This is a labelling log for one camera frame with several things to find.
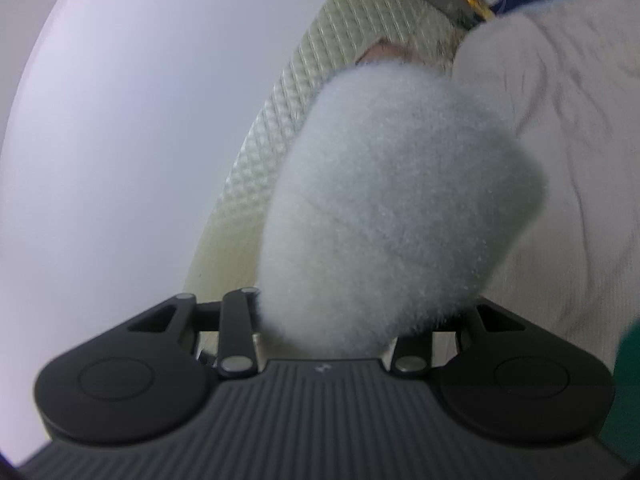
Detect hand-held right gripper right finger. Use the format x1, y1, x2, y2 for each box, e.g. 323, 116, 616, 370
387, 300, 528, 378

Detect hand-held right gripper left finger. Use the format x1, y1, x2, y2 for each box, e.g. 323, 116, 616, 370
127, 286, 261, 380

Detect cream quilted headboard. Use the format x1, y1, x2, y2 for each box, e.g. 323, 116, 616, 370
184, 0, 468, 306

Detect dark green cloth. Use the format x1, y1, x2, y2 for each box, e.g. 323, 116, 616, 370
597, 322, 640, 466

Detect grey duvet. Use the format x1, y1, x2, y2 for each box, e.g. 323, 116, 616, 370
450, 0, 640, 376

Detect patchwork pillow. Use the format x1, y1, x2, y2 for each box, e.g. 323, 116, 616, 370
357, 41, 408, 63

